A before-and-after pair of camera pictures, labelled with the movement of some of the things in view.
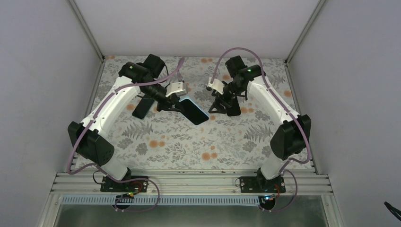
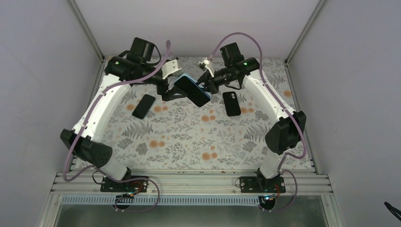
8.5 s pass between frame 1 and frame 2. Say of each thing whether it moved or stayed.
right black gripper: moved
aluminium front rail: stayed
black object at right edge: stayed
